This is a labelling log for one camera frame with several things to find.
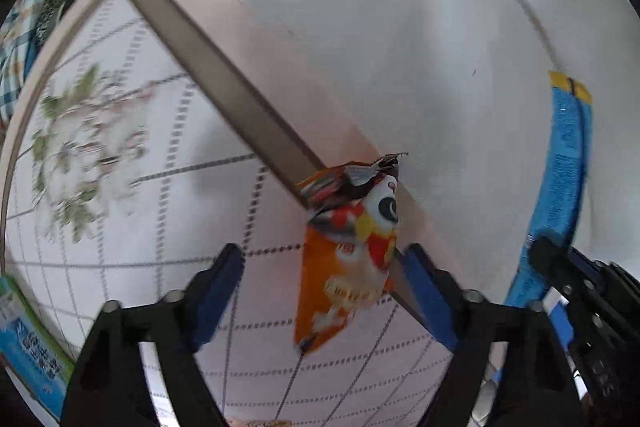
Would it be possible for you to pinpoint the plaid blanket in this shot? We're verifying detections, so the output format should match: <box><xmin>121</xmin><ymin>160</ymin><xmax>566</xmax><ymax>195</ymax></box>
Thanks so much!
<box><xmin>1</xmin><ymin>0</ymin><xmax>46</xmax><ymax>128</ymax></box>

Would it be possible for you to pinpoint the blue green tissue pack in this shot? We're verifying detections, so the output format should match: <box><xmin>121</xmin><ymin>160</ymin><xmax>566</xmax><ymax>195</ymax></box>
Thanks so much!
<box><xmin>1</xmin><ymin>275</ymin><xmax>75</xmax><ymax>421</ymax></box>

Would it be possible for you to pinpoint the long blue snack packet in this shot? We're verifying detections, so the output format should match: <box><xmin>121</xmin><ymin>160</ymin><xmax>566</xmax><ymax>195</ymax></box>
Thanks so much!
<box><xmin>504</xmin><ymin>72</ymin><xmax>592</xmax><ymax>308</ymax></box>

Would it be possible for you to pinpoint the orange panda snack packet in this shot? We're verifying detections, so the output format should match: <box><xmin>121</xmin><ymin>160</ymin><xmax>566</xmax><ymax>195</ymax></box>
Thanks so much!
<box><xmin>294</xmin><ymin>154</ymin><xmax>400</xmax><ymax>355</ymax></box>

